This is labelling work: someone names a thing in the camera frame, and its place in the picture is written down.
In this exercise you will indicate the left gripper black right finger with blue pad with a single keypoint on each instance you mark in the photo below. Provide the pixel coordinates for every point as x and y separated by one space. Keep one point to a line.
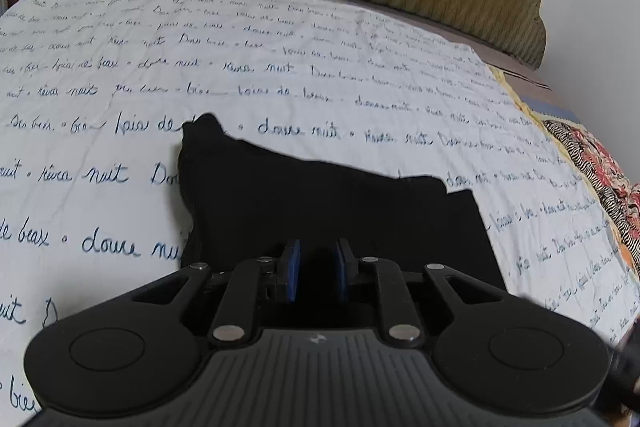
498 351

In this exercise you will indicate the black pants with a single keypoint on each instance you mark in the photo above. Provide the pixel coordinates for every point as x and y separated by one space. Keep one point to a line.
247 202

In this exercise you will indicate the floral patterned blanket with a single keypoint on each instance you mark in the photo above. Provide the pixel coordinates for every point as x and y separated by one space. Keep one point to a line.
618 196

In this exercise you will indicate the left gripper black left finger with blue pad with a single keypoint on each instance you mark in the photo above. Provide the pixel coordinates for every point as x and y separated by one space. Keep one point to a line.
139 350

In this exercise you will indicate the white bedsheet with blue script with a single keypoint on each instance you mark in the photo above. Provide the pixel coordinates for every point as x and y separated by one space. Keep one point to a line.
94 94

